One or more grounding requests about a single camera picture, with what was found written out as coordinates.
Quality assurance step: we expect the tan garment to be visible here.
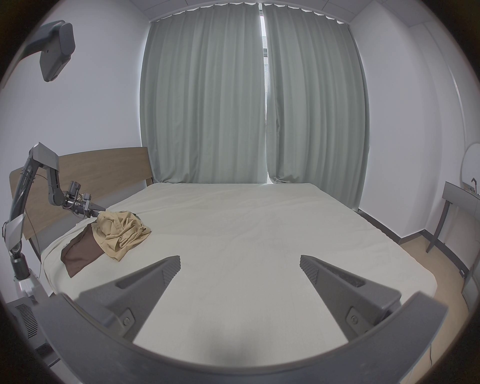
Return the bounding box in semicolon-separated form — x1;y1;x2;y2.
92;211;153;263

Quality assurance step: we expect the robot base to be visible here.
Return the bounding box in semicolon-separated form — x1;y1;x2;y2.
4;277;64;371

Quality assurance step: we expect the bed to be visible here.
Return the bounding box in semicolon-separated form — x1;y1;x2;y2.
9;147;438;371

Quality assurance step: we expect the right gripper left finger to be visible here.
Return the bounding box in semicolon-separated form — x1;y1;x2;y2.
78;256;182;343

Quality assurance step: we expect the brown garment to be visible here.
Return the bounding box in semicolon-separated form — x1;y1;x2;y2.
60;223;104;278

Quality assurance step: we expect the grey-green curtain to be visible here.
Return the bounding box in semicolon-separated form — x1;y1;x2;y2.
139;1;268;185
262;3;371;211

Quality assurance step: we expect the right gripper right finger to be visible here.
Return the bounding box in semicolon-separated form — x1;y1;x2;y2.
299;255;402;343

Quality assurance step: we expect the grey small table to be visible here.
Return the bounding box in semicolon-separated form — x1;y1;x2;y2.
425;180;480;276

